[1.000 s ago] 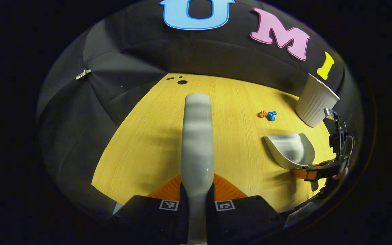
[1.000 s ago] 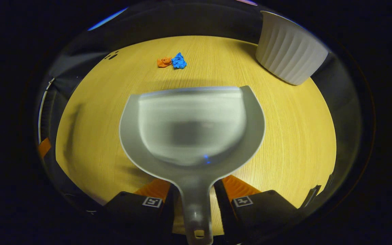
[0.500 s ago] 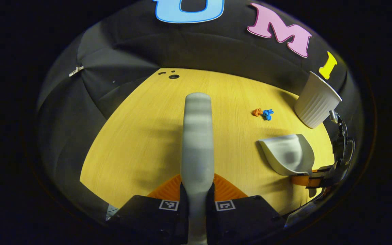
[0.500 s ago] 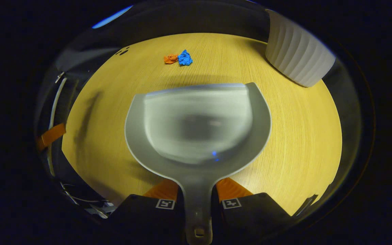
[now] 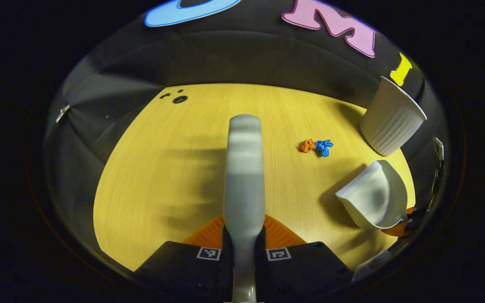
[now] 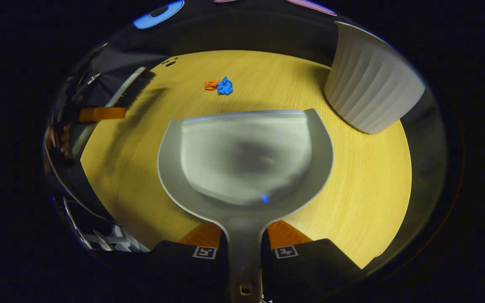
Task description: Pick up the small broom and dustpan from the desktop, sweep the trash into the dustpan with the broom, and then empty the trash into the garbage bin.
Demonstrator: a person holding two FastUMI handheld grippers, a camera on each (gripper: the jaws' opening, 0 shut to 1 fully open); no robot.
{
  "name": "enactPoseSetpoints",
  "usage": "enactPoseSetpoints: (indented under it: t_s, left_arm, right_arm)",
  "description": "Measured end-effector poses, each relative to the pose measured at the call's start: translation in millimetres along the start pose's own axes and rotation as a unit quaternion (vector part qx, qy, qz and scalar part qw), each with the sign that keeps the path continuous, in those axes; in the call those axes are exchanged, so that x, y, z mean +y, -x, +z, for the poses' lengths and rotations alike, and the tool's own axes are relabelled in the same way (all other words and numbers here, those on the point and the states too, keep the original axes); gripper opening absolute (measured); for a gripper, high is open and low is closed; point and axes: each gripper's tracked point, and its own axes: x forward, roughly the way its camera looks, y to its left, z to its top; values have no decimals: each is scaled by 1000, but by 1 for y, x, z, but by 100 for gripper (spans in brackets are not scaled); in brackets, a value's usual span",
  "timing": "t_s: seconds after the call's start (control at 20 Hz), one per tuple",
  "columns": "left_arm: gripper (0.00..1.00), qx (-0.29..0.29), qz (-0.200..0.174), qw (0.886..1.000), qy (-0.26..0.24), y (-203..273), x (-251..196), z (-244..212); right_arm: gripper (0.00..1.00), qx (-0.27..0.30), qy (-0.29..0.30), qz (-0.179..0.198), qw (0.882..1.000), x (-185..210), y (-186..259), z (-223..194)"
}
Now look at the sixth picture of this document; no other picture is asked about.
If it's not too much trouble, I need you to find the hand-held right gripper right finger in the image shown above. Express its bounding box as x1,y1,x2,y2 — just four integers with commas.
261,220,363,301

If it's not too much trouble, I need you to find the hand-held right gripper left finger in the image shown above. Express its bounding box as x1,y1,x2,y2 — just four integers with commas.
152,222,230,301

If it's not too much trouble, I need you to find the small white broom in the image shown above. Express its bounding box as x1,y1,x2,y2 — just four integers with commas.
71,66,157,157

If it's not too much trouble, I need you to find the grey dustpan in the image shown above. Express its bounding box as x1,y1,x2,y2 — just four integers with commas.
157,108,335,303

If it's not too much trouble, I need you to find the blue paper ball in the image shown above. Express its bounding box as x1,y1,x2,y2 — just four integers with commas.
217,77,234,96

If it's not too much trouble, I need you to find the wooden desktop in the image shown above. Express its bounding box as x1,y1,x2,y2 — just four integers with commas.
80,50,413,270

